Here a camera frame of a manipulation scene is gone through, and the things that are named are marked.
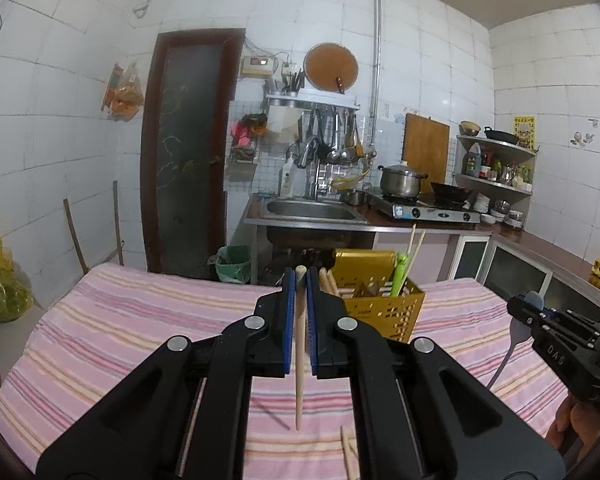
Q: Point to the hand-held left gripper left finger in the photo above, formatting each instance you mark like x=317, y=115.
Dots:
x=290, y=320

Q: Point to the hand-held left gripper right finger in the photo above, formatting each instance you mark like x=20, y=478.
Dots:
x=311, y=320

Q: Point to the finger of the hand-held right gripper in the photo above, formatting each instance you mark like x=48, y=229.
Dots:
x=575, y=320
x=522, y=312

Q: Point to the metal spoon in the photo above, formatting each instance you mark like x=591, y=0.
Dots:
x=512, y=335

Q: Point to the yellow perforated utensil holder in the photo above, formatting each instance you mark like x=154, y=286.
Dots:
x=380, y=310

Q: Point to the green plastic utensil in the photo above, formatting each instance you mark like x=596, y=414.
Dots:
x=401, y=270

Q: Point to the person's right hand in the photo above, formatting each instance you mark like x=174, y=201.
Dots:
x=575, y=422

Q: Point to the white glass door cabinet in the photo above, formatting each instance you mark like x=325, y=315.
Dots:
x=515, y=270

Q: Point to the brown kitchen counter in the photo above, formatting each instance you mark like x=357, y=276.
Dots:
x=535, y=247

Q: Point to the green trash bin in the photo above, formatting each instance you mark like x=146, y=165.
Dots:
x=232, y=265

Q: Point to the stainless steel sink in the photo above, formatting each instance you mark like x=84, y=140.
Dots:
x=310, y=208

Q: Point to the small metal pot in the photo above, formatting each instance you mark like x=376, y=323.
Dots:
x=352, y=197

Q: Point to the white corner shelf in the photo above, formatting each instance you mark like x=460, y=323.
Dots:
x=495, y=182

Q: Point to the white soap bottle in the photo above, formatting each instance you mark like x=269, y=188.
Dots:
x=286, y=180

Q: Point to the black wok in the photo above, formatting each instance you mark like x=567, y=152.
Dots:
x=450, y=192

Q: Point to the gas stove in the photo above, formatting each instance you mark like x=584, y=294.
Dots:
x=422, y=210

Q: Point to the pink striped tablecloth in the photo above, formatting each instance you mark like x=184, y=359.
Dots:
x=130, y=320

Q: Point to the metal faucet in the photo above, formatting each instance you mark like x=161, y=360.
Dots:
x=310, y=160

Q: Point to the dark sauce bottle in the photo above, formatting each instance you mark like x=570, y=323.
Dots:
x=474, y=160

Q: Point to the steel cooking pot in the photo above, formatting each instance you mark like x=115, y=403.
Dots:
x=402, y=180

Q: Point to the hanging metal ladle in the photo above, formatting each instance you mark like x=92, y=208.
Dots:
x=349, y=150
x=335, y=152

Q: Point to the black pan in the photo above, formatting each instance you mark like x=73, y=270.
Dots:
x=501, y=135

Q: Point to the dark brown door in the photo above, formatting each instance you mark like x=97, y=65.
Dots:
x=187, y=160

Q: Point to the brown bowl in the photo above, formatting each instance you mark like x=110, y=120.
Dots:
x=469, y=128

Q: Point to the rectangular wooden cutting board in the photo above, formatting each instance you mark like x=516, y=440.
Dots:
x=426, y=145

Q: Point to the pink cloth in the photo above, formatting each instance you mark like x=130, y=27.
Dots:
x=242, y=132

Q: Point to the wooden stick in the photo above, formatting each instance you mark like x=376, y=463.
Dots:
x=118, y=225
x=75, y=235

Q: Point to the knife holder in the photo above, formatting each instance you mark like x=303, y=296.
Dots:
x=291, y=82

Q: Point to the round wooden lid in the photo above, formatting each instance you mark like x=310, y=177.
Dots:
x=330, y=67

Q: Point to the white electrical box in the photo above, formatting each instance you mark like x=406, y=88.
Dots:
x=257, y=65

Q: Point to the hanging orange bag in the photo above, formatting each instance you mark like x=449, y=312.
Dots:
x=125, y=92

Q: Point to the yellow plastic bag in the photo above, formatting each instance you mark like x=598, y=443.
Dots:
x=0, y=280

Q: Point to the yellow wall poster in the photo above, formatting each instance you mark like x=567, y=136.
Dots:
x=524, y=131

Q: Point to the white wall socket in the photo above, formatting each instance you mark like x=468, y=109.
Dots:
x=290, y=68

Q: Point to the grey wall pipe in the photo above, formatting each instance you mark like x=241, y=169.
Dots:
x=377, y=45

